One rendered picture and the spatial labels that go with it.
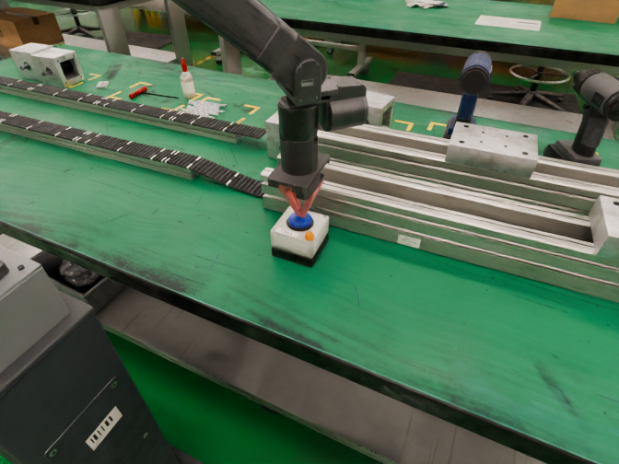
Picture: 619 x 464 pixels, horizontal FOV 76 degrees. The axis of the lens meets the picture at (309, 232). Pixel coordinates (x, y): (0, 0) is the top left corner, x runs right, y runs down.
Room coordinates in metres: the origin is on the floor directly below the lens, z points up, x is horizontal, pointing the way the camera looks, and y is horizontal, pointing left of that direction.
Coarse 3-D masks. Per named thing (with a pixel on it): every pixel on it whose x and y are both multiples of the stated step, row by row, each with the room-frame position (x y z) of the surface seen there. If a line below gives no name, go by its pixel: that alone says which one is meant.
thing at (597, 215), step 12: (600, 204) 0.51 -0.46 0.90; (612, 204) 0.50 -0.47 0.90; (600, 216) 0.48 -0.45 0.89; (612, 216) 0.47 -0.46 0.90; (600, 228) 0.46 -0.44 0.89; (612, 228) 0.44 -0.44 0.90; (600, 240) 0.44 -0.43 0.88; (612, 240) 0.42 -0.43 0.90; (600, 252) 0.43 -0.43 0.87; (612, 252) 0.42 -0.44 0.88
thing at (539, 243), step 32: (320, 192) 0.61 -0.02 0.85; (352, 192) 0.59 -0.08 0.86; (384, 192) 0.63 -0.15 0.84; (416, 192) 0.61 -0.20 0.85; (448, 192) 0.59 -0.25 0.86; (352, 224) 0.58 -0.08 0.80; (384, 224) 0.57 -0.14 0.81; (416, 224) 0.54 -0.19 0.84; (448, 224) 0.52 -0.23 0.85; (480, 224) 0.50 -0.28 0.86; (512, 224) 0.54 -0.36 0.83; (544, 224) 0.52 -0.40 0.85; (576, 224) 0.51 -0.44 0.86; (448, 256) 0.51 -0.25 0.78; (480, 256) 0.49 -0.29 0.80; (512, 256) 0.47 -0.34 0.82; (544, 256) 0.46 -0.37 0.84; (576, 256) 0.44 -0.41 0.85; (576, 288) 0.43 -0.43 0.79; (608, 288) 0.42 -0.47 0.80
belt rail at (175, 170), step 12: (12, 132) 0.99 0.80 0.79; (24, 132) 0.98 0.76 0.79; (36, 132) 0.95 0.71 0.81; (60, 144) 0.92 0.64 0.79; (72, 144) 0.91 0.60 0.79; (84, 144) 0.89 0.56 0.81; (108, 156) 0.86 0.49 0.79; (120, 156) 0.85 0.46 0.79; (132, 156) 0.83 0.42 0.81; (156, 168) 0.80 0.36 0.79; (168, 168) 0.80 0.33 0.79; (180, 168) 0.77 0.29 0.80
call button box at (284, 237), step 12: (288, 216) 0.55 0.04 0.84; (312, 216) 0.55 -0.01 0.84; (324, 216) 0.55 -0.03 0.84; (276, 228) 0.52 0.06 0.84; (288, 228) 0.52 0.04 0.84; (300, 228) 0.52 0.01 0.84; (312, 228) 0.52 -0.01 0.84; (324, 228) 0.53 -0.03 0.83; (276, 240) 0.51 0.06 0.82; (288, 240) 0.50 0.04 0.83; (300, 240) 0.49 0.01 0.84; (312, 240) 0.49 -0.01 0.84; (324, 240) 0.54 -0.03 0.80; (276, 252) 0.51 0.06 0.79; (288, 252) 0.50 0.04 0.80; (300, 252) 0.49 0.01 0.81; (312, 252) 0.49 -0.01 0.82; (312, 264) 0.49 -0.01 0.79
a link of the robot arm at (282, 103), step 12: (288, 108) 0.51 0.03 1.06; (300, 108) 0.51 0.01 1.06; (312, 108) 0.52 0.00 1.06; (324, 108) 0.54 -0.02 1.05; (288, 120) 0.51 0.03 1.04; (300, 120) 0.51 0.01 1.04; (312, 120) 0.52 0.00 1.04; (324, 120) 0.54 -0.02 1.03; (288, 132) 0.51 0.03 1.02; (300, 132) 0.51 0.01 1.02; (312, 132) 0.52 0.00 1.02
